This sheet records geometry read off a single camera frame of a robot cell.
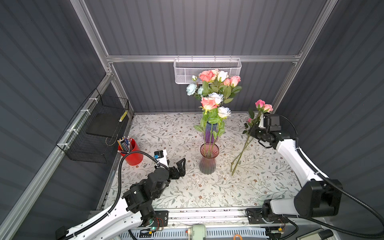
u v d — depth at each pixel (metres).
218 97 0.67
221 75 0.77
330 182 0.40
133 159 0.91
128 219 0.59
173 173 0.62
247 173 0.89
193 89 0.81
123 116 0.81
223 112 0.69
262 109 0.85
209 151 0.79
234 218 0.75
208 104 0.63
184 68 0.83
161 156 0.61
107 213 0.46
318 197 0.41
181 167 0.63
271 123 0.63
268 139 0.59
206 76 0.75
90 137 0.72
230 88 0.80
